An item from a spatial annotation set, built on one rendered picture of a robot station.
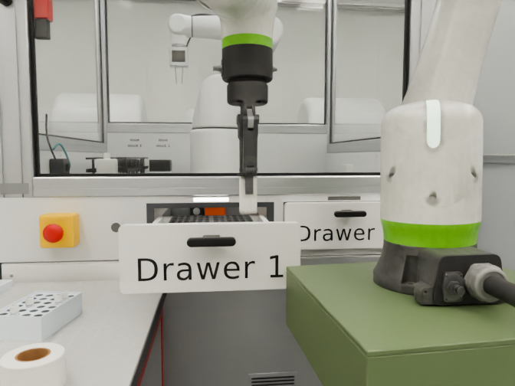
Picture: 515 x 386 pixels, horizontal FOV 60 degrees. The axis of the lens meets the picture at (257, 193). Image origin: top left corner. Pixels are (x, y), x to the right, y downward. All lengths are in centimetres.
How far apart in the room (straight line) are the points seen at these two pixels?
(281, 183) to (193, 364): 48
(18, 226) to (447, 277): 89
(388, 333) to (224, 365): 71
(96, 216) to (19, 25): 44
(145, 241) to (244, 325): 45
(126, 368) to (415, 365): 37
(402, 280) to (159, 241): 37
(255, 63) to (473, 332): 53
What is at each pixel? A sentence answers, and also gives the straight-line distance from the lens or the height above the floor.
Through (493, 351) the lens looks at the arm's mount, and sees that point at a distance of 50.
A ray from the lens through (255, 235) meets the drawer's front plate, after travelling 72.
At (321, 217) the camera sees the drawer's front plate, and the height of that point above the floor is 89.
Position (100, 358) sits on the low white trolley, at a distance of 68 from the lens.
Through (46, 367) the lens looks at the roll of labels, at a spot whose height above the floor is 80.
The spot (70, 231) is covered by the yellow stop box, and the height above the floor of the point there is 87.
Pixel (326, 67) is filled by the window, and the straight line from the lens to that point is 110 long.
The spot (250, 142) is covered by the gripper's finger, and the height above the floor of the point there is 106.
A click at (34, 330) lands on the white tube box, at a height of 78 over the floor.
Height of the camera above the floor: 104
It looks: 5 degrees down
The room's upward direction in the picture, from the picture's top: straight up
